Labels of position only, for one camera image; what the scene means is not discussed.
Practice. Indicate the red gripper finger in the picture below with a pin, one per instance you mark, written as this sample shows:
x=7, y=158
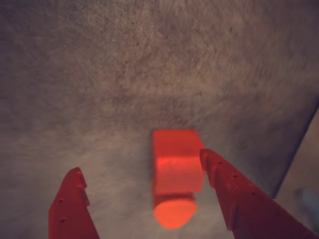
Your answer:
x=69, y=214
x=249, y=211

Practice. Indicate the red wooden cube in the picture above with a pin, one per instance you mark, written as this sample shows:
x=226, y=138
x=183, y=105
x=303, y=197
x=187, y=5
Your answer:
x=177, y=161

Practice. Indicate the orange rounded wooden block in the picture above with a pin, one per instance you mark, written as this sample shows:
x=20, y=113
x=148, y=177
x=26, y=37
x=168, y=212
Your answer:
x=173, y=214

